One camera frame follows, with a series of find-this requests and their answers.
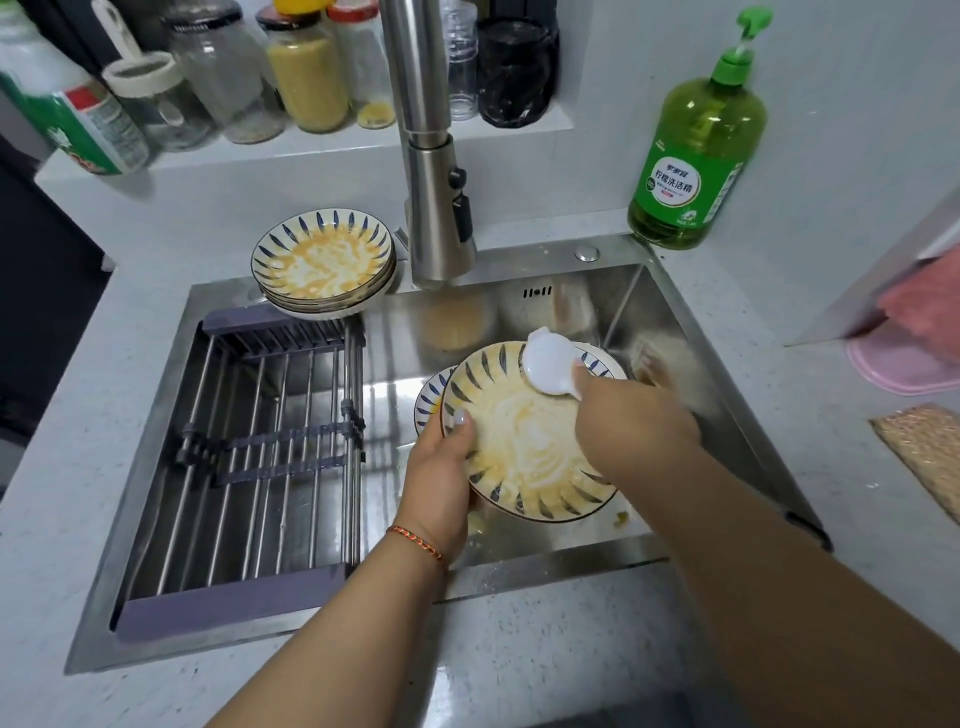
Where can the blue striped ceramic plate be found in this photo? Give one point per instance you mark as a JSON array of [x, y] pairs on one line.
[[429, 401], [322, 255], [525, 450], [379, 289], [330, 315]]

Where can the glass jar with white lid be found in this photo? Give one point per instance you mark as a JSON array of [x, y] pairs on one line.
[[161, 105]]

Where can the yellow cap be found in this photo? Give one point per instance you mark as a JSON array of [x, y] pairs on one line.
[[304, 6]]

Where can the round metal sink cap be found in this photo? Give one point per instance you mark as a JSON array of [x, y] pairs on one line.
[[587, 253]]

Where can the black faceted glass cup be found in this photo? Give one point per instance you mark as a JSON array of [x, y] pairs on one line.
[[517, 71]]

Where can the tall glass jar black lid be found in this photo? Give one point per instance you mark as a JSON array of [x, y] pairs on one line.
[[225, 75]]

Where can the white bottle with green label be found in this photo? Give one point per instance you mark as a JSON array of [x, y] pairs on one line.
[[82, 112]]

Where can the person's left thumb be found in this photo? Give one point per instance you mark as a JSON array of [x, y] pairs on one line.
[[457, 433]]

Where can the pink cloth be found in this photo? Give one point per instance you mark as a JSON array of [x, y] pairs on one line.
[[926, 300]]

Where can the green dish soap bottle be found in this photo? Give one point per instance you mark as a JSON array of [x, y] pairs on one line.
[[697, 150]]

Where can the grey metal drain rack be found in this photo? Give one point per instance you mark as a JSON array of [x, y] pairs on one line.
[[262, 450]]

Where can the stainless steel pull-out faucet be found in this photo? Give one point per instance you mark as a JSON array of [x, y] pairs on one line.
[[439, 187]]

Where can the person's right thumb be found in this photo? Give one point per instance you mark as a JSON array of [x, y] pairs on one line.
[[583, 379]]

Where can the stainless steel sink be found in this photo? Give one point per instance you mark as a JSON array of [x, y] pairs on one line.
[[397, 352]]

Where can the glass jar of yellow grains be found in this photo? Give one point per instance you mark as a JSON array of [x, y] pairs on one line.
[[307, 82]]

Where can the person's left hand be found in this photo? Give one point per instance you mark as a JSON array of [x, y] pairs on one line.
[[431, 495]]

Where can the pink plastic board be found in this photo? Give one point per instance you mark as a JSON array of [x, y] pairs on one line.
[[892, 367]]

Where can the person's right forearm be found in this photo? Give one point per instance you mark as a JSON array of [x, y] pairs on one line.
[[787, 600]]

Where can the person's right hand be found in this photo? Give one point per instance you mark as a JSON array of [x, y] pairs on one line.
[[634, 427]]

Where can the glass jar with red lid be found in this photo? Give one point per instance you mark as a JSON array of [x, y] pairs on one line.
[[367, 67]]

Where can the person's left forearm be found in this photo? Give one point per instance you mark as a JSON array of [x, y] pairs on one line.
[[337, 637]]

